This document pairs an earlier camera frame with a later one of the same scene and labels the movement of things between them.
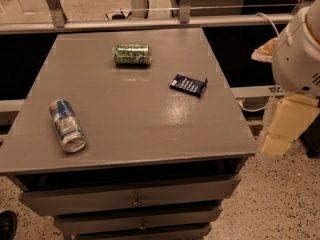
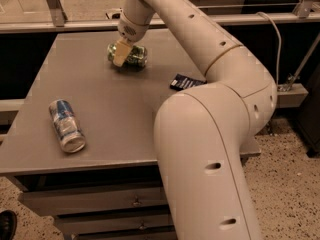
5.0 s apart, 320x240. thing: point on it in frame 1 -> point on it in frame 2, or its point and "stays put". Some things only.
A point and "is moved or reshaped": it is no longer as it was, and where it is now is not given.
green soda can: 132,54 is moved or reshaped
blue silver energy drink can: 68,126 stays put
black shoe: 8,225 stays put
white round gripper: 295,59 -> 129,29
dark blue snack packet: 190,85 stays put
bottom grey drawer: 179,232 stays put
